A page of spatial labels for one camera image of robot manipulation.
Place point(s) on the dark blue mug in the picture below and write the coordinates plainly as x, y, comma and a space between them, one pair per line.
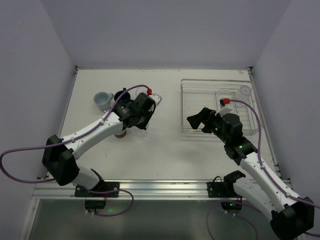
122, 95

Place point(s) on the right controller box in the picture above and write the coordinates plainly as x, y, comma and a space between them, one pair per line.
231, 207

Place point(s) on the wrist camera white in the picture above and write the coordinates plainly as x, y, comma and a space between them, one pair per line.
225, 106
157, 98

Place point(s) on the clear plastic cup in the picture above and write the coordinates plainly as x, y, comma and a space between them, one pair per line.
243, 93
141, 133

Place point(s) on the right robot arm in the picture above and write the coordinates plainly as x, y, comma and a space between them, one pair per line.
289, 214

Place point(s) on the light blue mug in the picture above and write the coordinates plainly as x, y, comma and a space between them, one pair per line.
103, 100

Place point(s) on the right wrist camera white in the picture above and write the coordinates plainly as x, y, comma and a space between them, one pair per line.
225, 106

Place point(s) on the controller box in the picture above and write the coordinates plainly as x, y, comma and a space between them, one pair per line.
231, 207
94, 205

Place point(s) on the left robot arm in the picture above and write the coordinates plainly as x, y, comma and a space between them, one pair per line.
61, 154

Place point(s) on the left controller box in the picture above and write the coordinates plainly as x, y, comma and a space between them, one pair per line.
94, 205

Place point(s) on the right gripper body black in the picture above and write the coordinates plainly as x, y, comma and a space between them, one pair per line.
207, 120

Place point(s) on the cream brown ceramic cup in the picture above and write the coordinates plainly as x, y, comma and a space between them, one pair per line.
121, 134

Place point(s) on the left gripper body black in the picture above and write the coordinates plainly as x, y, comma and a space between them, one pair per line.
146, 113

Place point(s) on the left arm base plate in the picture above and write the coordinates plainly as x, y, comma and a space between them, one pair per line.
107, 186

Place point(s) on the aluminium mounting rail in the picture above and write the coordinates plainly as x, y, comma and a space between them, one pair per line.
141, 190

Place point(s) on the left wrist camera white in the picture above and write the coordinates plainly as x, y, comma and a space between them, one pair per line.
157, 98

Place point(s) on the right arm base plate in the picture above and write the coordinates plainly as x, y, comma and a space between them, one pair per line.
223, 187

